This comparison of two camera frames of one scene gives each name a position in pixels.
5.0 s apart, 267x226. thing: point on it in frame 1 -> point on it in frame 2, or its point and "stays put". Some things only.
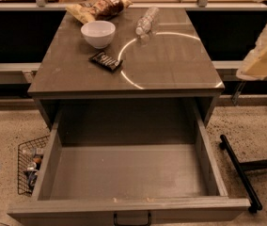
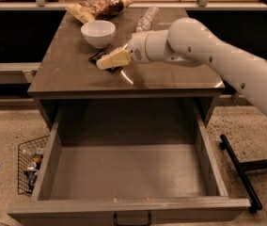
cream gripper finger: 266,56 -> 137,51
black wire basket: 29,157 stays put
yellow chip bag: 82,13 stays put
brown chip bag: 110,5 stays put
